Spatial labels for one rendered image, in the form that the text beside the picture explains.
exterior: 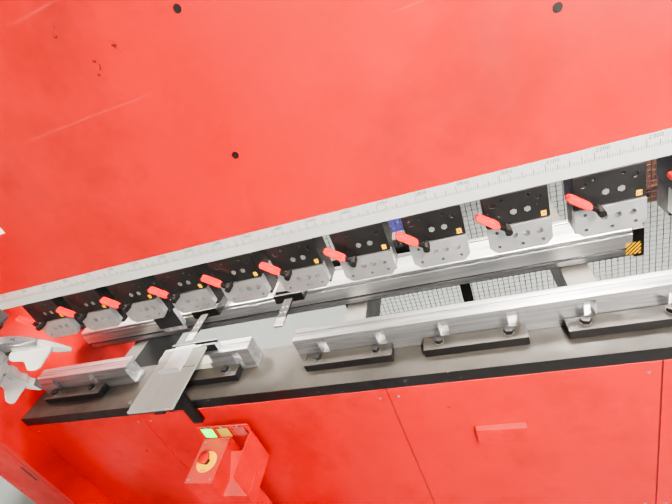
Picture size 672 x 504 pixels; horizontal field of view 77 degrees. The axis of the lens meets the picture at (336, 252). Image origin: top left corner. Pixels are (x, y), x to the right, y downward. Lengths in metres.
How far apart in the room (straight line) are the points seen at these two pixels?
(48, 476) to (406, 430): 1.58
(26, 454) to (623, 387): 2.21
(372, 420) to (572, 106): 1.07
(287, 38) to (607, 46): 0.63
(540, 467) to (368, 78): 1.34
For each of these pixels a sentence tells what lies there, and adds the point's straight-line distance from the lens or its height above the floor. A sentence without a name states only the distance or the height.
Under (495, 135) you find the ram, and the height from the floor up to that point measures 1.49.
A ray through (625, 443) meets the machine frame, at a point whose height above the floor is 0.48.
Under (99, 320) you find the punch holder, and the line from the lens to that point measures 1.73.
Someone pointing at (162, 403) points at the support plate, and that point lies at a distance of 1.53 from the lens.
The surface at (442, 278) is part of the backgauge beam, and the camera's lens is 1.54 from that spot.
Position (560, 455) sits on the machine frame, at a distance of 1.66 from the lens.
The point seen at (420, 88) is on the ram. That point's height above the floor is 1.64.
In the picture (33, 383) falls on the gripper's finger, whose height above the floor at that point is 1.44.
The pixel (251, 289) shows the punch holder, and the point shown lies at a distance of 1.34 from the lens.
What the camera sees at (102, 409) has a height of 0.87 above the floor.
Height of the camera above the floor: 1.85
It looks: 29 degrees down
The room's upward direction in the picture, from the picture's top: 23 degrees counter-clockwise
